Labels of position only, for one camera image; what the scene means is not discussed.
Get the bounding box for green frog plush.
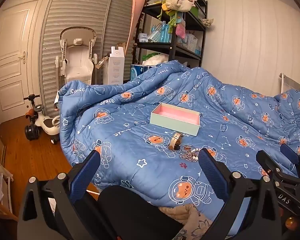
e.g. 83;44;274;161
157;2;184;33

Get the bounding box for white panelled door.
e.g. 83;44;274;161
0;0;44;125

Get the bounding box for mint box with pink lining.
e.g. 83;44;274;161
150;102;201;137

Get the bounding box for person's black pants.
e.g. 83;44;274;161
97;185;185;240

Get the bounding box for white wire rack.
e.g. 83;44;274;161
0;155;14;213

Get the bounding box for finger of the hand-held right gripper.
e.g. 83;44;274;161
280;144;300;180
255;150;283;178

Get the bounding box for white plastic basket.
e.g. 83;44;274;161
184;32;199;53

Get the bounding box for white ride-on toy car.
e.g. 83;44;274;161
24;94;61;145

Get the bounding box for pink knitted pouch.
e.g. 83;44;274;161
176;20;187;40

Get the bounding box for tall white carton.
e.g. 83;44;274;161
103;46;125;85

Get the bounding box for white plastic bag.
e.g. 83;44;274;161
143;54;169;66

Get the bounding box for beige floral cloth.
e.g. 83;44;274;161
157;204;213;240

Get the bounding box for pearl chain necklace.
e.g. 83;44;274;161
179;147;203;162

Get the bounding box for pink pennant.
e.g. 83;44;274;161
126;0;149;53

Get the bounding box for white louvered closet door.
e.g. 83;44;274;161
41;0;140;110

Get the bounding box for black metal shelf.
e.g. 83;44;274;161
132;0;208;68

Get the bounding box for rose gold wristwatch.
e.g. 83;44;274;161
168;132;184;152

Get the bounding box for blue bottles pack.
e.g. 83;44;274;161
150;21;173;43

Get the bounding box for blue astronaut print blanket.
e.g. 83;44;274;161
57;60;300;237

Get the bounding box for white baby high chair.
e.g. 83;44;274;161
54;27;99;85

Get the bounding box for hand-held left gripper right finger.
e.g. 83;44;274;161
198;148;283;240

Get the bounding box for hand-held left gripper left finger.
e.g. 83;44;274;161
17;151;101;240

